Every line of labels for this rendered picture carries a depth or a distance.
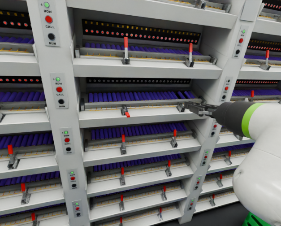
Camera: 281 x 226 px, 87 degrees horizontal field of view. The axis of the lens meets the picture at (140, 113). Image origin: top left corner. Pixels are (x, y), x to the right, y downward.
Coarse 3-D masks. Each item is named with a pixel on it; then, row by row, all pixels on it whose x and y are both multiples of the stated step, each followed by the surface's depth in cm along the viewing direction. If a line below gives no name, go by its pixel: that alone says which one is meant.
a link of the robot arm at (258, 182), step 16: (256, 160) 28; (272, 160) 26; (240, 176) 29; (256, 176) 27; (272, 176) 26; (240, 192) 29; (256, 192) 26; (272, 192) 25; (256, 208) 26; (272, 208) 24; (272, 224) 25
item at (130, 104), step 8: (88, 104) 60; (96, 104) 60; (104, 104) 61; (112, 104) 62; (120, 104) 63; (128, 104) 65; (136, 104) 66; (144, 104) 67; (152, 104) 68; (160, 104) 69; (168, 104) 71; (176, 104) 72
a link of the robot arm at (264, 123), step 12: (252, 108) 35; (264, 108) 33; (276, 108) 31; (252, 120) 33; (264, 120) 31; (276, 120) 29; (252, 132) 34; (264, 132) 30; (276, 132) 28; (264, 144) 29; (276, 144) 27
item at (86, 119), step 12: (96, 84) 69; (108, 84) 71; (120, 84) 72; (132, 84) 74; (144, 84) 76; (156, 84) 78; (168, 84) 80; (180, 84) 82; (84, 96) 67; (204, 96) 77; (84, 108) 61; (144, 108) 67; (156, 108) 69; (168, 108) 70; (84, 120) 57; (96, 120) 58; (108, 120) 60; (120, 120) 62; (132, 120) 63; (144, 120) 65; (156, 120) 67; (168, 120) 69; (180, 120) 71
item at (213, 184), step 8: (208, 176) 108; (216, 176) 109; (224, 176) 111; (232, 176) 112; (208, 184) 105; (216, 184) 106; (224, 184) 107; (232, 184) 108; (200, 192) 99; (208, 192) 103
